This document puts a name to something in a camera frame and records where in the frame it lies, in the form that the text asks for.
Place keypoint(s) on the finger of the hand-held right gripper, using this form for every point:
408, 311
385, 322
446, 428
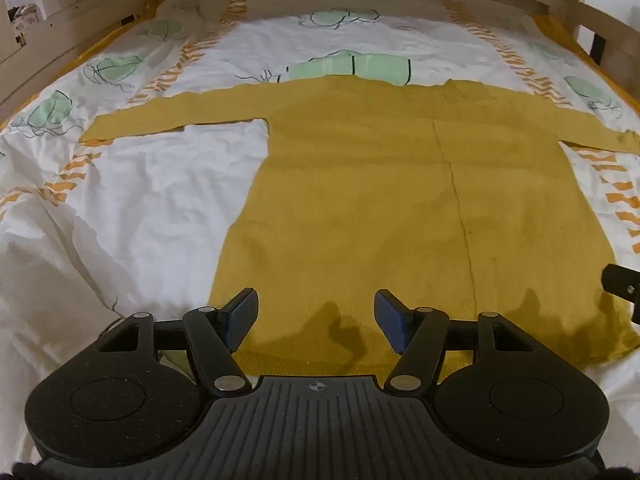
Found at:
622, 282

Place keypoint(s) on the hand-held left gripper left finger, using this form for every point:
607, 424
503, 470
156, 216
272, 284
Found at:
241, 316

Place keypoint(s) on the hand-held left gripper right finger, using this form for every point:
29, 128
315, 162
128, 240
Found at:
391, 317

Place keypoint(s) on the mustard yellow knit sweater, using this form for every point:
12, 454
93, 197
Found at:
380, 200

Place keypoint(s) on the white printed bed cover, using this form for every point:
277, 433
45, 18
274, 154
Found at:
150, 200

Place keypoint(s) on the crumpled white printed cloth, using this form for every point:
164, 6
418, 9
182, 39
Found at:
177, 10

